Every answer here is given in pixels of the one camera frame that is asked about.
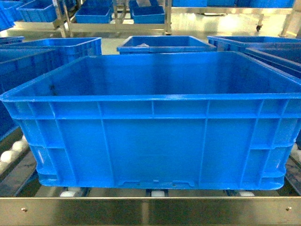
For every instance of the steel roller shelf rack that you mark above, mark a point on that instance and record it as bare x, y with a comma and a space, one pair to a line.
25, 202

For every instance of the large blue plastic crate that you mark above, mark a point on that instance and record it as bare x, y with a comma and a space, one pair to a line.
206, 120

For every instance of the blue crate behind left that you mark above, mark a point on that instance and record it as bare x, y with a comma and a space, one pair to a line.
66, 49

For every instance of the far blue crate left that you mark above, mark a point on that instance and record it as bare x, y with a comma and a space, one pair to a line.
39, 11

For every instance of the blue crate on right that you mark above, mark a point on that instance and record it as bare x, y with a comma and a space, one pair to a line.
287, 60

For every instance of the far steel shelf rack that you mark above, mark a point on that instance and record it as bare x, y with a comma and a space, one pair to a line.
129, 16

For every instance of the blue crate behind centre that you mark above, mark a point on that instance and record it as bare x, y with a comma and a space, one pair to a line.
163, 44

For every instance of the blue crate on left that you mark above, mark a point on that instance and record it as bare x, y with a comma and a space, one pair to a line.
20, 65

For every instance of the blue crate behind right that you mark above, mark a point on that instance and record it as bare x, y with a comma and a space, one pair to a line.
240, 43

